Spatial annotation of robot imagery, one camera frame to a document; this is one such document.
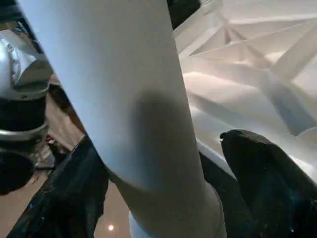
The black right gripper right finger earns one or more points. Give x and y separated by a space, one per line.
267 188

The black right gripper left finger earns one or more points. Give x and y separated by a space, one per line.
64 193

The white plastic table leg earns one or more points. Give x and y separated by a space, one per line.
123 99

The white plastic table top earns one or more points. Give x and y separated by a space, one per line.
247 74

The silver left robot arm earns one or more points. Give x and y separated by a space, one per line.
22 104

